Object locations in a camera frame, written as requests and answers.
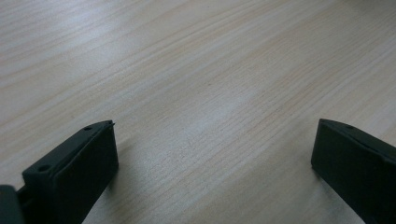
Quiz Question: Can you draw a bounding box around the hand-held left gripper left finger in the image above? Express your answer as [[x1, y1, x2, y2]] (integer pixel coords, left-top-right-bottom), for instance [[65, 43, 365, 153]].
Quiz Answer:
[[18, 119, 120, 224]]

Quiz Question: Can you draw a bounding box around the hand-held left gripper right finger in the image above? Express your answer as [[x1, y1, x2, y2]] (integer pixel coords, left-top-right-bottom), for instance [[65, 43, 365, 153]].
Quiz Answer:
[[310, 118, 396, 224]]

